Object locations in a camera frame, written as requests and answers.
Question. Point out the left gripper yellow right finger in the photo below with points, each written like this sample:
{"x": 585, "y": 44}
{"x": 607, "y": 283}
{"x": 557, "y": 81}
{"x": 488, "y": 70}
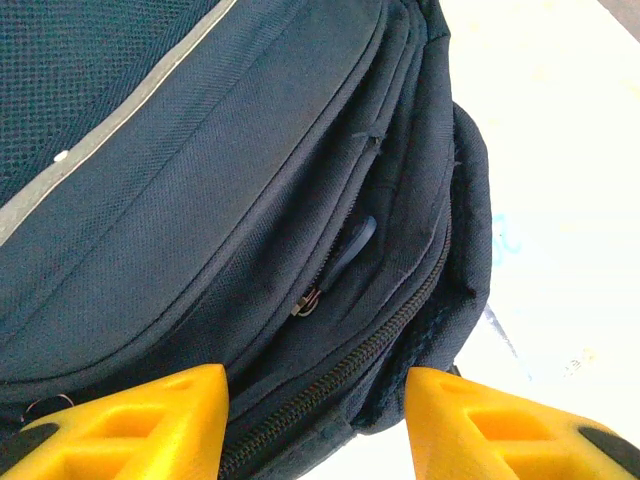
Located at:
{"x": 500, "y": 440}

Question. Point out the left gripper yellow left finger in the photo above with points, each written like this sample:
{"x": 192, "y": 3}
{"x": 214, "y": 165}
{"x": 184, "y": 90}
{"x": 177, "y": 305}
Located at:
{"x": 125, "y": 435}

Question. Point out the clear plastic stationery package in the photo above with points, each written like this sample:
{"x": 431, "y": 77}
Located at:
{"x": 510, "y": 240}

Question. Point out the navy blue backpack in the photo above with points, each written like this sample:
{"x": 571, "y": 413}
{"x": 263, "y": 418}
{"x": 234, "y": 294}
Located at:
{"x": 200, "y": 175}

